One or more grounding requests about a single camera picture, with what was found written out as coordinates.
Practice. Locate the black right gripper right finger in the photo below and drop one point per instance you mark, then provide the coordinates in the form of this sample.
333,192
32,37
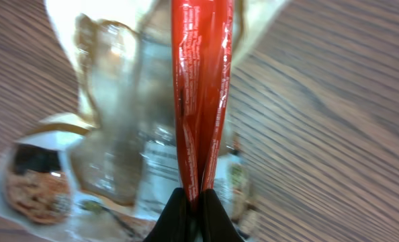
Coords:
213,220

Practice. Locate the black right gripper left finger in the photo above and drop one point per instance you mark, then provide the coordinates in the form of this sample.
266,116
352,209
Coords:
170,226

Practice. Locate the beige brown snack bag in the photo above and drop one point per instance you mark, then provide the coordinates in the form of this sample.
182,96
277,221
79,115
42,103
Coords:
107,171

